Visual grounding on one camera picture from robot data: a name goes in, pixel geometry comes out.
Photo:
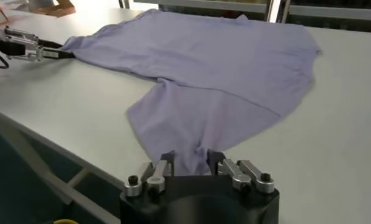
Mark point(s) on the grey table frame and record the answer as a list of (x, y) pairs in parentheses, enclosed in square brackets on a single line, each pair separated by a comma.
[(61, 185)]

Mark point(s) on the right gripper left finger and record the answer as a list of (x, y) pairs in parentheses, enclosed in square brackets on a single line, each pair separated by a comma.
[(152, 182)]

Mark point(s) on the brown cardboard box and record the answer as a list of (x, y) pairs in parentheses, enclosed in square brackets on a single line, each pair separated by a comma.
[(56, 9)]

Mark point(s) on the purple t-shirt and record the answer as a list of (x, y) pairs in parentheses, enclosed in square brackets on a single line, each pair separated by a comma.
[(203, 76)]

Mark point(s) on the yellow round part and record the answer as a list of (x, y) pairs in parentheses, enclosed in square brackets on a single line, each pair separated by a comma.
[(65, 221)]

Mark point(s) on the metal drinks shelf unit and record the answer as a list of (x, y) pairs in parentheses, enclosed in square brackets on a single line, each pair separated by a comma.
[(334, 12)]

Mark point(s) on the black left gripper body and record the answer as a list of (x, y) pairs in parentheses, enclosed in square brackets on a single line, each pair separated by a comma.
[(3, 47)]

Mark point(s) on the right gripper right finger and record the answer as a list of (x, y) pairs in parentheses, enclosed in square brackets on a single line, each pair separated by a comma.
[(243, 176)]

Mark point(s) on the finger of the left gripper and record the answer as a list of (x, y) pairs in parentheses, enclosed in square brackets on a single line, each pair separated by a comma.
[(51, 54), (21, 35)]

